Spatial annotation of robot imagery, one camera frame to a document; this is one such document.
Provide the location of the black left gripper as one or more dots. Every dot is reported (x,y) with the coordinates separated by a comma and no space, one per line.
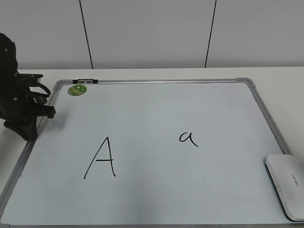
(22,99)

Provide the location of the white board eraser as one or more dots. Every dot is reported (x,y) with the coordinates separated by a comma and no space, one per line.
(287,174)

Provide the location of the white board with grey frame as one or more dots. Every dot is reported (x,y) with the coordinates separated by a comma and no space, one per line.
(150,153)

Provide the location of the green round magnet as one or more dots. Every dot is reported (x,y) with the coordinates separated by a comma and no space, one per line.
(77,90)

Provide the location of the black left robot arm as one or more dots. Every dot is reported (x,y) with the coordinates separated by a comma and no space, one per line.
(8,60)

